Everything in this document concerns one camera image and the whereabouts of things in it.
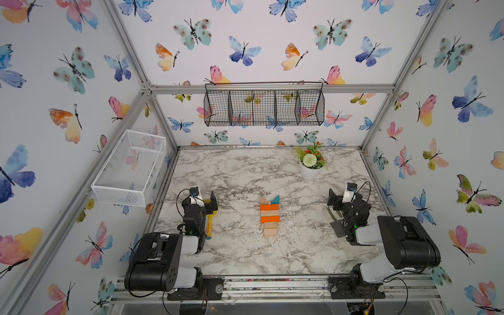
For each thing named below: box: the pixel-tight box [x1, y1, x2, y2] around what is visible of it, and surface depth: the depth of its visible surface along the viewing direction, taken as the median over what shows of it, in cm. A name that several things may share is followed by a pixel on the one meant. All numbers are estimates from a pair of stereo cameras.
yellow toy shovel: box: [206, 210, 218, 240], surface depth 90 cm
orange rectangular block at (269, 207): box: [259, 204, 279, 211], surface depth 98 cm
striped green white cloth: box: [321, 205, 344, 224], surface depth 94 cm
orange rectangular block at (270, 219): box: [260, 215, 281, 224], surface depth 94 cm
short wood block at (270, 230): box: [263, 225, 278, 237], surface depth 90 cm
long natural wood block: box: [259, 210, 280, 217], surface depth 95 cm
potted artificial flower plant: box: [294, 141, 329, 180], surface depth 100 cm
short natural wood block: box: [263, 221, 278, 232], surface depth 91 cm
